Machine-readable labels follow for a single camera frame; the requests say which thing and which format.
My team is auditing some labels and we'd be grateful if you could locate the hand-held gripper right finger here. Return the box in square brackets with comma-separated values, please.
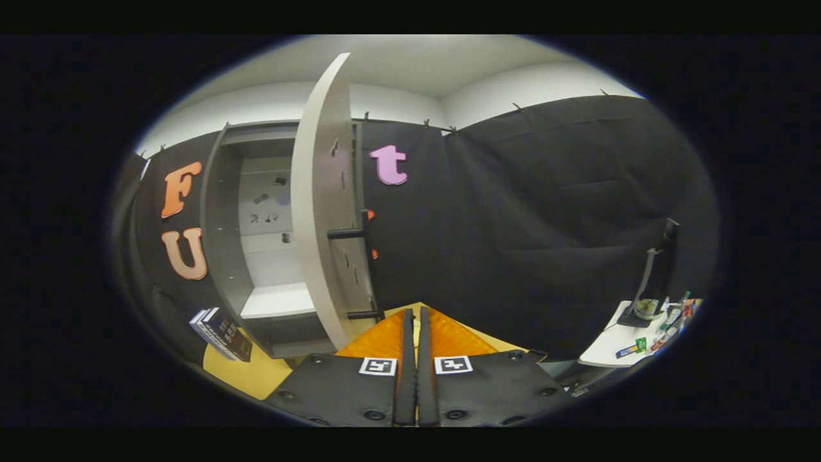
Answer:
[417, 307, 575, 427]

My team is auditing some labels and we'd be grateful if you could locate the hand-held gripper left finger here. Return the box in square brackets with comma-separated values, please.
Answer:
[264, 308, 418, 427]

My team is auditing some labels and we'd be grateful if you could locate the black door handle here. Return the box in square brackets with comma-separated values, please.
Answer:
[327, 209, 385, 320]

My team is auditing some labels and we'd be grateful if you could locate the white side table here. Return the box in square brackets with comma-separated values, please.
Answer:
[577, 298, 703, 368]

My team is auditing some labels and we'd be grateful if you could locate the dark blue printed box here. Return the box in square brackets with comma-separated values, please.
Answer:
[189, 307, 253, 363]

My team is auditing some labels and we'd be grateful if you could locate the black backdrop cloth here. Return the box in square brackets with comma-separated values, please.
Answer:
[109, 95, 722, 386]

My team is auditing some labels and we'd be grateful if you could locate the grey cabinet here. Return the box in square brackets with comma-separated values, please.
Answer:
[200, 121, 385, 360]

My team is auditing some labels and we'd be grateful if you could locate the cluster of coloured pens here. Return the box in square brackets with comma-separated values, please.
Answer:
[651, 292, 697, 350]

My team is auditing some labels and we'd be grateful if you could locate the black monitor on stand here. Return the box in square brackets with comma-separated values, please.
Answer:
[617, 218, 681, 329]

